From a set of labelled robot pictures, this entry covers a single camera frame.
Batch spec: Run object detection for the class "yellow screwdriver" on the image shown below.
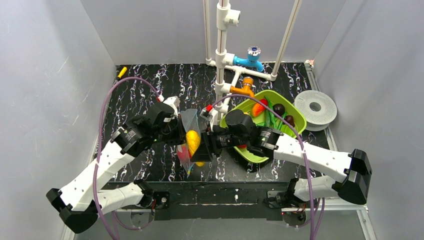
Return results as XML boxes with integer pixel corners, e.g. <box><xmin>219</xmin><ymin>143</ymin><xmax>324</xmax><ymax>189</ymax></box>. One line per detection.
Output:
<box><xmin>117</xmin><ymin>66</ymin><xmax>128</xmax><ymax>79</ymax></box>

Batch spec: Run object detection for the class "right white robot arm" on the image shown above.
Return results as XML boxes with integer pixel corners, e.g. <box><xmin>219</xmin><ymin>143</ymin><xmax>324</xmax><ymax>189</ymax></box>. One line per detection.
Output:
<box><xmin>187</xmin><ymin>109</ymin><xmax>373</xmax><ymax>207</ymax></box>

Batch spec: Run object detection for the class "white PVC pipe frame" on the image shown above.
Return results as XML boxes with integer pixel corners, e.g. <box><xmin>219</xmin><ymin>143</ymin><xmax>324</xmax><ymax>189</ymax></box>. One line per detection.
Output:
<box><xmin>202</xmin><ymin>0</ymin><xmax>303</xmax><ymax>126</ymax></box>

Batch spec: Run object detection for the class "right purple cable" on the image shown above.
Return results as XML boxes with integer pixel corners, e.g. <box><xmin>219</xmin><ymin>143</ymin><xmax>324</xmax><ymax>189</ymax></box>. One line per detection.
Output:
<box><xmin>206</xmin><ymin>94</ymin><xmax>326</xmax><ymax>240</ymax></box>

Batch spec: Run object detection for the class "orange faucet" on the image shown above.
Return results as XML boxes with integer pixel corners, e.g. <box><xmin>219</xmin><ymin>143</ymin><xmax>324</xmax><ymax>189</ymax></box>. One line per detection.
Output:
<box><xmin>229</xmin><ymin>76</ymin><xmax>255</xmax><ymax>98</ymax></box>

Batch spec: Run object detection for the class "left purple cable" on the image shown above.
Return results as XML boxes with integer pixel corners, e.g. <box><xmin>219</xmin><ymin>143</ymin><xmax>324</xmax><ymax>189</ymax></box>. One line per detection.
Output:
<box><xmin>92</xmin><ymin>76</ymin><xmax>165</xmax><ymax>240</ymax></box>

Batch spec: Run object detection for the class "green toy bean pod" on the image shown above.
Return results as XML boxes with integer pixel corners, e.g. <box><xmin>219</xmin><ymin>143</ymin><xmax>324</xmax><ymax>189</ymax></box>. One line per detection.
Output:
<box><xmin>264</xmin><ymin>96</ymin><xmax>278</xmax><ymax>129</ymax></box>

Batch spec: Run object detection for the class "clear zip top bag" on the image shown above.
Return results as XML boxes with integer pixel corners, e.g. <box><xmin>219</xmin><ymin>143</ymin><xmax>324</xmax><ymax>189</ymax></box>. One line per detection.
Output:
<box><xmin>176</xmin><ymin>108</ymin><xmax>201</xmax><ymax>176</ymax></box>

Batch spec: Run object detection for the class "purple cable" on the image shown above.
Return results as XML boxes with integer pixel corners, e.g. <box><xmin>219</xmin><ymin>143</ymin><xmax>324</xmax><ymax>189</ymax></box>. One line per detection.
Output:
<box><xmin>92</xmin><ymin>76</ymin><xmax>165</xmax><ymax>240</ymax></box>
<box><xmin>206</xmin><ymin>94</ymin><xmax>326</xmax><ymax>240</ymax></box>

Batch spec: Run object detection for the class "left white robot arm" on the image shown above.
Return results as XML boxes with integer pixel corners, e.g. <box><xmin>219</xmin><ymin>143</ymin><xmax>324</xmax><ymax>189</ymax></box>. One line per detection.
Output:
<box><xmin>46</xmin><ymin>96</ymin><xmax>184</xmax><ymax>234</ymax></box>

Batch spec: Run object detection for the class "dark brown toy fruit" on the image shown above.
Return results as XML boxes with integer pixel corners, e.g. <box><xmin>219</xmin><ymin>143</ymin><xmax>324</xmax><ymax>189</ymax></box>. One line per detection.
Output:
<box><xmin>284</xmin><ymin>115</ymin><xmax>296</xmax><ymax>128</ymax></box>

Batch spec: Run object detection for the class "blue faucet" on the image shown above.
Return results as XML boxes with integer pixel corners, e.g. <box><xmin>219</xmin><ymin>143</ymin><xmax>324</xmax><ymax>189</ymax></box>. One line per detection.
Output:
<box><xmin>232</xmin><ymin>46</ymin><xmax>264</xmax><ymax>72</ymax></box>

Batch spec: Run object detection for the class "orange red toy fruit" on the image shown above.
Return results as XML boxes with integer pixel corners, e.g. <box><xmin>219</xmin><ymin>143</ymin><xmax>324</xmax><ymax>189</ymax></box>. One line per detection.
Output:
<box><xmin>250</xmin><ymin>98</ymin><xmax>268</xmax><ymax>118</ymax></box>

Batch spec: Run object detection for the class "white filament spool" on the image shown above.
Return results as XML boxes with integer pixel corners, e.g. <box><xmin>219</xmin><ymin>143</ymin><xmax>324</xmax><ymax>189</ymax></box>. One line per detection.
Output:
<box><xmin>294</xmin><ymin>90</ymin><xmax>338</xmax><ymax>132</ymax></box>

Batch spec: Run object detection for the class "dark purple toy plum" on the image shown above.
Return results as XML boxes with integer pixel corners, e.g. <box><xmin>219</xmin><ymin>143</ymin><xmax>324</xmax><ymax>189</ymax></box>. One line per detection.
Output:
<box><xmin>272</xmin><ymin>103</ymin><xmax>286</xmax><ymax>117</ymax></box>

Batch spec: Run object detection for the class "yellow orange toy mango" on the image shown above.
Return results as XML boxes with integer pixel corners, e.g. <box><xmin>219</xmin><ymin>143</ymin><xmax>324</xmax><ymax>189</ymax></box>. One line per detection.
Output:
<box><xmin>185</xmin><ymin>130</ymin><xmax>201</xmax><ymax>157</ymax></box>

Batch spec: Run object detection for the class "red toy strawberry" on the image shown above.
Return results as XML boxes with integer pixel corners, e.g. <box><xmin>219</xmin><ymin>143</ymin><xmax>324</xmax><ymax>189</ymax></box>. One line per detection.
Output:
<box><xmin>177</xmin><ymin>148</ymin><xmax>191</xmax><ymax>164</ymax></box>

